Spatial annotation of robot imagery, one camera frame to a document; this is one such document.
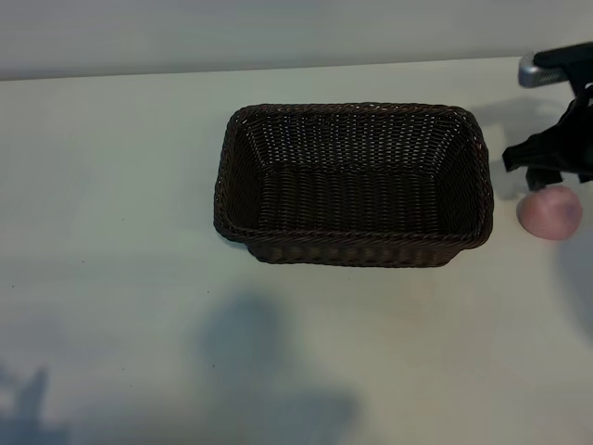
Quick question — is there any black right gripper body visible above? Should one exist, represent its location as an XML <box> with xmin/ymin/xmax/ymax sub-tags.
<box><xmin>502</xmin><ymin>82</ymin><xmax>593</xmax><ymax>182</ymax></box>

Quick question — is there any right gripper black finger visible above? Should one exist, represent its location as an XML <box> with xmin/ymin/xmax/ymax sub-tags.
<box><xmin>525</xmin><ymin>169</ymin><xmax>564</xmax><ymax>192</ymax></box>

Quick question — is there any pink peach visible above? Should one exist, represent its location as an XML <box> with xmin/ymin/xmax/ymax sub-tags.
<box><xmin>515</xmin><ymin>185</ymin><xmax>584</xmax><ymax>241</ymax></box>

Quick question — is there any dark brown wicker basket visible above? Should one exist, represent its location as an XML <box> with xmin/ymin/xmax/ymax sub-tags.
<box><xmin>212</xmin><ymin>102</ymin><xmax>495</xmax><ymax>269</ymax></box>

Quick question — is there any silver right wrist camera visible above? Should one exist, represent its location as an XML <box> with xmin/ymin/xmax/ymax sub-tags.
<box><xmin>517</xmin><ymin>57</ymin><xmax>574</xmax><ymax>89</ymax></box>

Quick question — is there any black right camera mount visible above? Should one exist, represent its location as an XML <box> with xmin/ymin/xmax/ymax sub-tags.
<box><xmin>532</xmin><ymin>40</ymin><xmax>593</xmax><ymax>70</ymax></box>

